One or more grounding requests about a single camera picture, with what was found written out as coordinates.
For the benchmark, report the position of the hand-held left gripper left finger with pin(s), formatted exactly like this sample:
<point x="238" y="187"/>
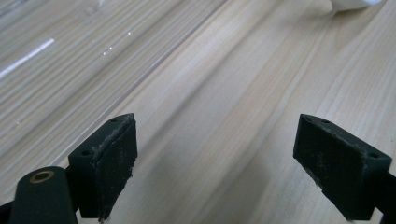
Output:
<point x="106" y="168"/>

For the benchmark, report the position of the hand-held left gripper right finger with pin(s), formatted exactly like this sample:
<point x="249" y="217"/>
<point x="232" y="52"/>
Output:
<point x="339" y="169"/>

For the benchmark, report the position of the clear plastic sheet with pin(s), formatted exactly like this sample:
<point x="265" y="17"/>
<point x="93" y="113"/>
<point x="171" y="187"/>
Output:
<point x="77" y="65"/>

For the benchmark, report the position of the white object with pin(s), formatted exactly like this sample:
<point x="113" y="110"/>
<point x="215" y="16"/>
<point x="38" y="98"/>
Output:
<point x="353" y="4"/>

